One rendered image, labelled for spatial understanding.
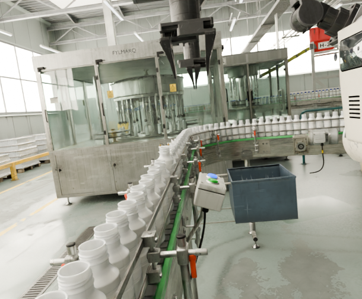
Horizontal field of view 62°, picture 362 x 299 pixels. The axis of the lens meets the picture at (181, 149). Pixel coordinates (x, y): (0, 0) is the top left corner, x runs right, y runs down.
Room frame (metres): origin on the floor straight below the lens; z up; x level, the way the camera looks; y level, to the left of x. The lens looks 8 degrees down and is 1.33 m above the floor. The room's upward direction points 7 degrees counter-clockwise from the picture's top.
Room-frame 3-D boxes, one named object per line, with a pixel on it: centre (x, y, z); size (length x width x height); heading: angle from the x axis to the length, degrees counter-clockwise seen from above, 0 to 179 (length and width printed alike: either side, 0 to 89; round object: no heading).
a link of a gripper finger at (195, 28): (0.61, -0.06, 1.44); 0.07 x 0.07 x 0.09; 85
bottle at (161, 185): (0.85, 0.09, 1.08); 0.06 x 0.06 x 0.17
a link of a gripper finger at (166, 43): (0.61, -0.02, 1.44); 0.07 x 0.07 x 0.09; 85
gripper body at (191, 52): (1.06, -0.07, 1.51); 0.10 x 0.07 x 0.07; 86
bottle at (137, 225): (0.56, 0.12, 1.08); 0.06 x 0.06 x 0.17
